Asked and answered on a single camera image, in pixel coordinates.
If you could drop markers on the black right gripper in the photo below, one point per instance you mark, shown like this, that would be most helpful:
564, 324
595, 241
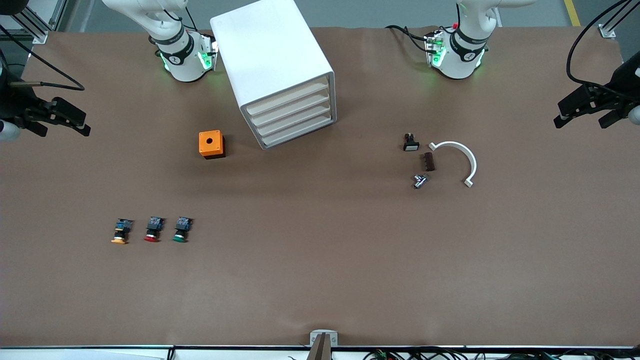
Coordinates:
15, 107

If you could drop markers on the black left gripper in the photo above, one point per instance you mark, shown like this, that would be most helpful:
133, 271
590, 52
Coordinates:
621, 89

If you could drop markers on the yellow push button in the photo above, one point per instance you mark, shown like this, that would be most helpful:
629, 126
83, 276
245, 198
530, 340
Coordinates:
121, 231

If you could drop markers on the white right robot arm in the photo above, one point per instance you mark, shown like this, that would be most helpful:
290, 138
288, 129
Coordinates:
185, 65

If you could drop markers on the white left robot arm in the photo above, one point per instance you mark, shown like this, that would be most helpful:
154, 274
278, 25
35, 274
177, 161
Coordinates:
457, 62

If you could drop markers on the red push button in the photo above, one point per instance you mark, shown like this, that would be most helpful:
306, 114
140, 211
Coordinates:
153, 229

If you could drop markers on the green push button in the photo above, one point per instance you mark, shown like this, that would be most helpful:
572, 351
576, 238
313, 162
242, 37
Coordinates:
182, 229

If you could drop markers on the orange box with hole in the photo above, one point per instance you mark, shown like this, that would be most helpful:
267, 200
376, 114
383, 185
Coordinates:
204, 145

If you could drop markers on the brown terminal block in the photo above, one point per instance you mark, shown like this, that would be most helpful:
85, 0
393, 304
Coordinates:
429, 162

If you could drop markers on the silver metal fitting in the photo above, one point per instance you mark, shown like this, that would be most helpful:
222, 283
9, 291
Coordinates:
420, 181

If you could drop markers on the aluminium frame post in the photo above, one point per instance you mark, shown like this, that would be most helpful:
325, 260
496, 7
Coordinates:
40, 36
606, 31

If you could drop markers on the white curved bracket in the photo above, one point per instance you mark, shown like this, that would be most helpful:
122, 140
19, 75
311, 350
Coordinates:
470, 160

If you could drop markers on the black switch white face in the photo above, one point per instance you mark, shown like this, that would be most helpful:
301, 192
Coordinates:
411, 145

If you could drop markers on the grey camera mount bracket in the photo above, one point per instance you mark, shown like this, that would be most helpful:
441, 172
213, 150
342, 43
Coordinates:
315, 337

